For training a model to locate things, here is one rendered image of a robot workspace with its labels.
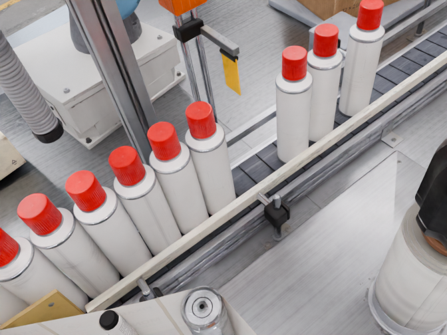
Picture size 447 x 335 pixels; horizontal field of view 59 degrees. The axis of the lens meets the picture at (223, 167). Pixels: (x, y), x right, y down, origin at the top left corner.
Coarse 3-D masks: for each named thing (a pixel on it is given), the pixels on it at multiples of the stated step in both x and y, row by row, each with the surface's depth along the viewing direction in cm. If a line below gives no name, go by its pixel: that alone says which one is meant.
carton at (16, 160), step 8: (0, 136) 73; (0, 144) 73; (8, 144) 74; (0, 152) 74; (8, 152) 75; (16, 152) 76; (0, 160) 75; (8, 160) 76; (16, 160) 77; (24, 160) 78; (0, 168) 75; (8, 168) 77; (16, 168) 78; (0, 176) 76
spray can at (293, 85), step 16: (288, 48) 52; (288, 64) 51; (304, 64) 51; (288, 80) 53; (304, 80) 53; (288, 96) 54; (304, 96) 54; (288, 112) 56; (304, 112) 56; (288, 128) 59; (304, 128) 59; (288, 144) 61; (304, 144) 62; (288, 160) 64
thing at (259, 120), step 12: (444, 0) 75; (420, 12) 74; (432, 12) 75; (408, 24) 72; (384, 36) 71; (396, 36) 72; (252, 120) 62; (264, 120) 62; (240, 132) 60; (228, 144) 60
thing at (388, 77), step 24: (432, 48) 80; (384, 72) 77; (408, 72) 76; (336, 120) 70; (312, 144) 68; (336, 144) 67; (240, 168) 67; (264, 168) 66; (240, 192) 63; (240, 216) 61; (168, 264) 57
